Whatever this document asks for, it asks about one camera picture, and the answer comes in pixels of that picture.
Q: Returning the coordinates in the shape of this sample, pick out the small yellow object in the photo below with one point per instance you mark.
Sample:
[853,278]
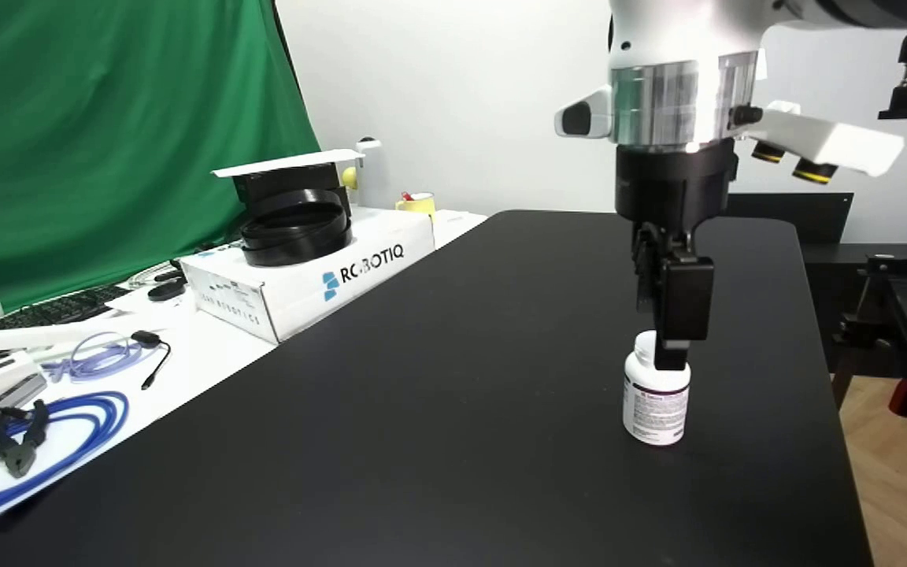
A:
[420,198]

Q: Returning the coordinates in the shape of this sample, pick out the green cloth backdrop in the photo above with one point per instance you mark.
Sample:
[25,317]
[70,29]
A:
[97,144]

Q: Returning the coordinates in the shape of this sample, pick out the black keyboard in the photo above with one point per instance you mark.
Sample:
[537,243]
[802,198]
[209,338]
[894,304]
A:
[60,306]

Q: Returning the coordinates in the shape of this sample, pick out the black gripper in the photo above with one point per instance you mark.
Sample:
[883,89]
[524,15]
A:
[674,194]

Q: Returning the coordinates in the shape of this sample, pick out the white Robotiq cardboard box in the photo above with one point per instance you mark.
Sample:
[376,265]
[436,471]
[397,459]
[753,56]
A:
[306,271]

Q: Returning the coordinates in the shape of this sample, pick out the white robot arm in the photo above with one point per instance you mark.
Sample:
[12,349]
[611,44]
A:
[707,65]

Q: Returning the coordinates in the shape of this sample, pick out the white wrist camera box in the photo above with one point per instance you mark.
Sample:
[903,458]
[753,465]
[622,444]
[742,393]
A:
[821,142]

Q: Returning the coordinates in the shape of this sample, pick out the white pill bottle with label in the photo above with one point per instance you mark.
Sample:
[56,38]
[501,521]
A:
[655,405]

